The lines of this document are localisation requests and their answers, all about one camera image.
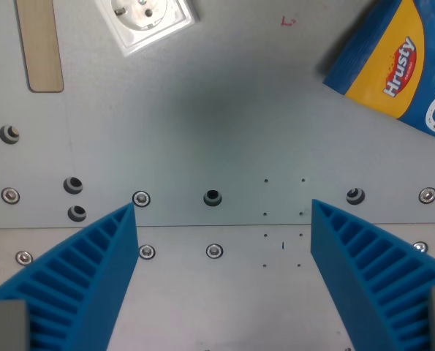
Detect blue yellow Hrusty snack bag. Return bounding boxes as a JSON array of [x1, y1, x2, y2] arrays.
[[322, 0, 435, 144]]

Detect white wall power socket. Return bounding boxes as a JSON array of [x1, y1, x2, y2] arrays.
[[94, 0, 200, 57]]

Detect light wooden strip inlay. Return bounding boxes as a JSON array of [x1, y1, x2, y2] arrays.
[[15, 0, 65, 94]]

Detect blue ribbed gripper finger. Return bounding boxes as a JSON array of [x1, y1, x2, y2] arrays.
[[309, 198, 435, 351], [0, 202, 140, 351]]

